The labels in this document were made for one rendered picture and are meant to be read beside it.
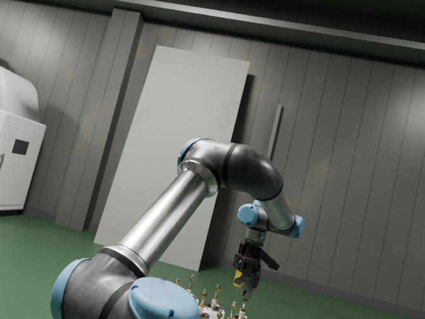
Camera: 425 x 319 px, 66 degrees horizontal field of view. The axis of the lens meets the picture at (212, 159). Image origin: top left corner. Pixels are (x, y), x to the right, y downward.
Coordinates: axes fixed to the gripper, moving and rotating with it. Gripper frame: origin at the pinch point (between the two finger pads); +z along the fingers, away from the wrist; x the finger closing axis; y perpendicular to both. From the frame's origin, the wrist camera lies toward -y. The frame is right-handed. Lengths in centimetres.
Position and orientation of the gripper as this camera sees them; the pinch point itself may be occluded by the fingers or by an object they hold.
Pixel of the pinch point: (247, 293)
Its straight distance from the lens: 134.9
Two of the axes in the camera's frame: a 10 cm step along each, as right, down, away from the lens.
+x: 3.6, 0.1, -9.3
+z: -2.3, 9.7, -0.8
